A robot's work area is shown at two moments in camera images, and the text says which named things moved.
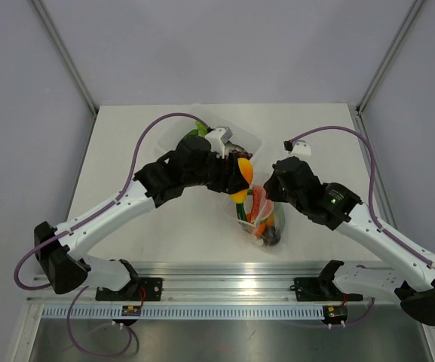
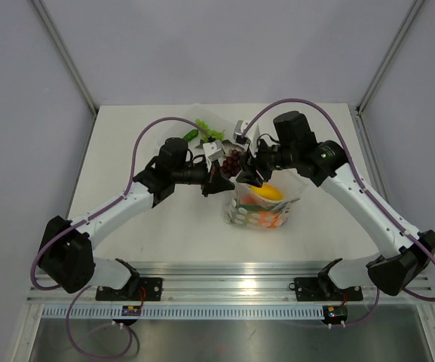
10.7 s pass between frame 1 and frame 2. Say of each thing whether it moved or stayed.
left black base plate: stayed
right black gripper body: moved
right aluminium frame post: stayed
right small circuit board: stayed
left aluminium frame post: stayed
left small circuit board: stayed
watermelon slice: moved
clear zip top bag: moved
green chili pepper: stayed
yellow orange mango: moved
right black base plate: stayed
